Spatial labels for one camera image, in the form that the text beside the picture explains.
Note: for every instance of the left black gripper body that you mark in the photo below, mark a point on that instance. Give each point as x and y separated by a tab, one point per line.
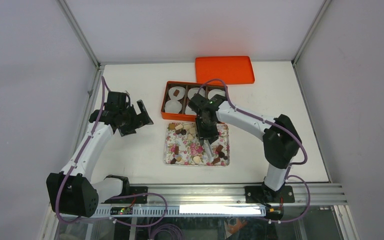
130	120

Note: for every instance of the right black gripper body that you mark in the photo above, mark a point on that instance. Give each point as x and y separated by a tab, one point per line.
206	130

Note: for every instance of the brown rectangular chocolate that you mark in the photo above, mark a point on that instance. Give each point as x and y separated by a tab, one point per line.
176	93

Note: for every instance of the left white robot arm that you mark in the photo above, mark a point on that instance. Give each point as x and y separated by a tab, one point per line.
71	191

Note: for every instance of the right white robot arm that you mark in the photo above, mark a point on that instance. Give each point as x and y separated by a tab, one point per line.
278	135

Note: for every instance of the brown chocolate lower right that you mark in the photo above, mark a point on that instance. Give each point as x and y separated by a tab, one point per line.
219	148

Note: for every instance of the white heart chocolate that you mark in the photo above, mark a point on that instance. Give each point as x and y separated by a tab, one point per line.
196	160

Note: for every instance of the brown chocolate tray corner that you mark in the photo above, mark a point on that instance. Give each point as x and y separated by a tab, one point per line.
216	160

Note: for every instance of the orange chocolate box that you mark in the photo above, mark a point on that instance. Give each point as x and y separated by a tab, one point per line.
176	107

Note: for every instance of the floral tray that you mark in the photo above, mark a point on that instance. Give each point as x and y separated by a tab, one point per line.
182	144

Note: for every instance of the orange box lid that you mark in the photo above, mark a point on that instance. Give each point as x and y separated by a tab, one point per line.
233	70

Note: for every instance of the aluminium frame rail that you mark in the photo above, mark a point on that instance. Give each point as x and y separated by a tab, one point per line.
218	200

